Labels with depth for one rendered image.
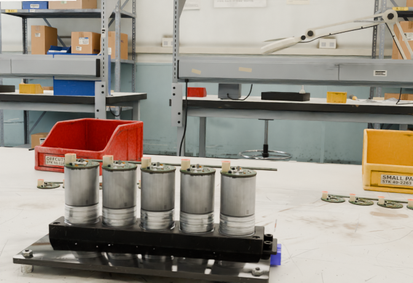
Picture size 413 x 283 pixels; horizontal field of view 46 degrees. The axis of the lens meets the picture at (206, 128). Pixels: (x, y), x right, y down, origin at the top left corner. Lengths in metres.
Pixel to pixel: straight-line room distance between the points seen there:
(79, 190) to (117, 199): 0.03
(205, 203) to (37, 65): 2.65
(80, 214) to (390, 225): 0.26
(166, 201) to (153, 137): 4.60
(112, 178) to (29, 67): 2.65
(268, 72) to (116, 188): 2.25
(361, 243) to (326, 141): 4.32
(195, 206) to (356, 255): 0.12
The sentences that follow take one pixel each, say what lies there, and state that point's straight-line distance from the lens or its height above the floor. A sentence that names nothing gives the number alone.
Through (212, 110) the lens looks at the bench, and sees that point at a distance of 2.67.
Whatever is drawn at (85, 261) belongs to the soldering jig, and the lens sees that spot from 0.32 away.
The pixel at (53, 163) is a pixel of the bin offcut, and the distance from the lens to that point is 0.66.
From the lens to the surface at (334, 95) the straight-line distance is 2.66.
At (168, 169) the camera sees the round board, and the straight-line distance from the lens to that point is 0.34.
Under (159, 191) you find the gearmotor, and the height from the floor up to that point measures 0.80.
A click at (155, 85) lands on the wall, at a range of 4.89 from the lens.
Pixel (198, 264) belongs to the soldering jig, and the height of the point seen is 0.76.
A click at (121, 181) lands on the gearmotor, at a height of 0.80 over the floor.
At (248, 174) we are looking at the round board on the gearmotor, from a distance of 0.33.
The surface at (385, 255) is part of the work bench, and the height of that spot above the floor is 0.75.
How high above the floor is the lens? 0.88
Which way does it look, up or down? 6 degrees down
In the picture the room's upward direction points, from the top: 1 degrees clockwise
